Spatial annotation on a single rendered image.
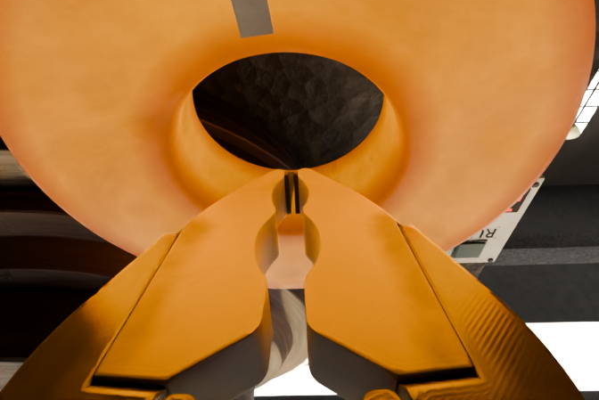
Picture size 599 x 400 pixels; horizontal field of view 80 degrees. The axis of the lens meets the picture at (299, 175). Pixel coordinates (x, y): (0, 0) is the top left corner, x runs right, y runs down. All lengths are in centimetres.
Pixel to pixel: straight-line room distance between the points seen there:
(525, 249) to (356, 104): 550
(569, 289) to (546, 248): 327
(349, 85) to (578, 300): 883
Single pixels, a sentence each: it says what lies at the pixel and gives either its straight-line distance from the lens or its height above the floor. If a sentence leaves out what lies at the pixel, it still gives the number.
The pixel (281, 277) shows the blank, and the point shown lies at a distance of 16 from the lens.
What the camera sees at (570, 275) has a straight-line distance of 938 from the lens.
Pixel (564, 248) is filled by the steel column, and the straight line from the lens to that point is 610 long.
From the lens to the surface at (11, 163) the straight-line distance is 28.
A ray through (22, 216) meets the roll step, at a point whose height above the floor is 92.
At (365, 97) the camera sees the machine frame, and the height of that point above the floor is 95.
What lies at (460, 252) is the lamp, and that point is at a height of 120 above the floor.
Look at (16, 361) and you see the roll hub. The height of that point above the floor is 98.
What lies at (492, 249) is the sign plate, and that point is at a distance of 60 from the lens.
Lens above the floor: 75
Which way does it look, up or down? 45 degrees up
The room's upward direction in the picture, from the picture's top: 176 degrees clockwise
